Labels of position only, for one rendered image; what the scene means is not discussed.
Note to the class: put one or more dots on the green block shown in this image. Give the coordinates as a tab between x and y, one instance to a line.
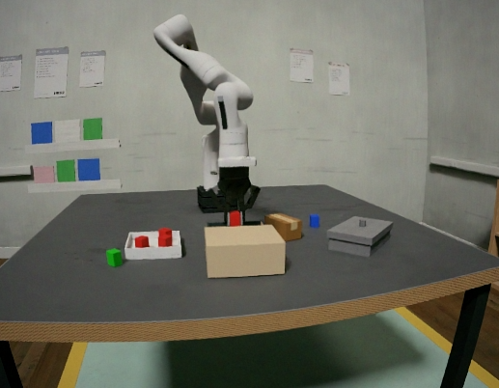
114	257

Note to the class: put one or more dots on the red block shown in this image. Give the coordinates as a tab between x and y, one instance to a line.
164	231
141	242
234	218
165	241

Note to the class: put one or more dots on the brown cardboard box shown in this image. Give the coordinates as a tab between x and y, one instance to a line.
287	227

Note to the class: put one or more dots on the blue block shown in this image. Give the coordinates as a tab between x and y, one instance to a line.
314	220

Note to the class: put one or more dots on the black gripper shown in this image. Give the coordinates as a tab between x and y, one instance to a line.
234	183

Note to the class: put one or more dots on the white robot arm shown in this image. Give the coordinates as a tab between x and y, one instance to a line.
231	94

